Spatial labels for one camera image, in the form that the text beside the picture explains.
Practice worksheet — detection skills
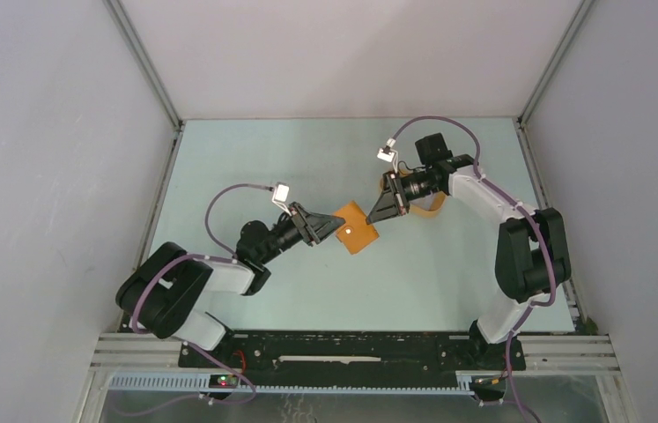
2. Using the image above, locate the tan oval tray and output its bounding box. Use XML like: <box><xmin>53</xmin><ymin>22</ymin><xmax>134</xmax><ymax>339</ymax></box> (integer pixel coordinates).
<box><xmin>380</xmin><ymin>170</ymin><xmax>447</xmax><ymax>218</ymax></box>

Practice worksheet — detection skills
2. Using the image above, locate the aluminium frame rail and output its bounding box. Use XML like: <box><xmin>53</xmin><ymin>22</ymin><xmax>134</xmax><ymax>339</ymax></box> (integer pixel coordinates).
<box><xmin>88</xmin><ymin>333</ymin><xmax>621</xmax><ymax>377</ymax></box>

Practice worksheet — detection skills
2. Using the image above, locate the controller board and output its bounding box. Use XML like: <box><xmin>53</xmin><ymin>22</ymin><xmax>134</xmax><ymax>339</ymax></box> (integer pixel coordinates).
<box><xmin>209</xmin><ymin>375</ymin><xmax>240</xmax><ymax>389</ymax></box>
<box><xmin>471</xmin><ymin>377</ymin><xmax>507</xmax><ymax>390</ymax></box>

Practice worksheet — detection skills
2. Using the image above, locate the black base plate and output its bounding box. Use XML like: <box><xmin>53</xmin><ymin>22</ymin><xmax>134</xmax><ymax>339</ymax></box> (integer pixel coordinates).
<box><xmin>179</xmin><ymin>328</ymin><xmax>527</xmax><ymax>388</ymax></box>

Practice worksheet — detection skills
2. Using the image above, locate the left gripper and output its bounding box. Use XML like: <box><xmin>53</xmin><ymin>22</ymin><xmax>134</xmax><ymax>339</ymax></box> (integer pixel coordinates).
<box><xmin>258</xmin><ymin>202</ymin><xmax>344</xmax><ymax>265</ymax></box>

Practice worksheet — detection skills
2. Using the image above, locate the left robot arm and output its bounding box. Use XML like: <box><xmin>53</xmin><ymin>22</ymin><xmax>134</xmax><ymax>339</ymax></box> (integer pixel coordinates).
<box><xmin>115</xmin><ymin>202</ymin><xmax>345</xmax><ymax>367</ymax></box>

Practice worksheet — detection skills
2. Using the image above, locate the orange leather card holder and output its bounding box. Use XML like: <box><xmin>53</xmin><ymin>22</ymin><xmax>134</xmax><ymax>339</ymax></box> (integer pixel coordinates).
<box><xmin>334</xmin><ymin>201</ymin><xmax>380</xmax><ymax>255</ymax></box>

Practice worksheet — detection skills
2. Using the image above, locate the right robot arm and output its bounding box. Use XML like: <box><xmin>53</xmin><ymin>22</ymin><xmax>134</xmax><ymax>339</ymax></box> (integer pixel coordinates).
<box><xmin>366</xmin><ymin>133</ymin><xmax>572</xmax><ymax>368</ymax></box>

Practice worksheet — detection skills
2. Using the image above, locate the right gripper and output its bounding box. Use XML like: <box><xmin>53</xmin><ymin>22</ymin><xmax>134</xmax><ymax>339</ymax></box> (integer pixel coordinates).
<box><xmin>367</xmin><ymin>170</ymin><xmax>440</xmax><ymax>225</ymax></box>

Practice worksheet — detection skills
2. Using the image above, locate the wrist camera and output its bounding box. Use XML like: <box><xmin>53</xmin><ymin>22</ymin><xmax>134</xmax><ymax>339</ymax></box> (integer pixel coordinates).
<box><xmin>376</xmin><ymin>139</ymin><xmax>398</xmax><ymax>173</ymax></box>
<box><xmin>271</xmin><ymin>182</ymin><xmax>290</xmax><ymax>213</ymax></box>

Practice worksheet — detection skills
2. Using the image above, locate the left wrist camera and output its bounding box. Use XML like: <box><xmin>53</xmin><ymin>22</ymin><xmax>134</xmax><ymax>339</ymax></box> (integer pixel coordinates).
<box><xmin>271</xmin><ymin>182</ymin><xmax>290</xmax><ymax>213</ymax></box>

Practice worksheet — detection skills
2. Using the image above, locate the left controller board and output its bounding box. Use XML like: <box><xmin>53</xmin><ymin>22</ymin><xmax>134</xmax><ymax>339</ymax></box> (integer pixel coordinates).
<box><xmin>209</xmin><ymin>375</ymin><xmax>240</xmax><ymax>389</ymax></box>

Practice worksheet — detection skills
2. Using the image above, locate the right controller board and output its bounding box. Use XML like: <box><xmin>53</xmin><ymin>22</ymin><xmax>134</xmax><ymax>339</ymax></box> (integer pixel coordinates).
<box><xmin>471</xmin><ymin>377</ymin><xmax>507</xmax><ymax>390</ymax></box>

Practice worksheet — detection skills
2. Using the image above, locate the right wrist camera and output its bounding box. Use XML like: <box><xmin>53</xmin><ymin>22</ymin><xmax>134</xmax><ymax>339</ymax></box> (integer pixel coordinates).
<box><xmin>376</xmin><ymin>139</ymin><xmax>398</xmax><ymax>173</ymax></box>

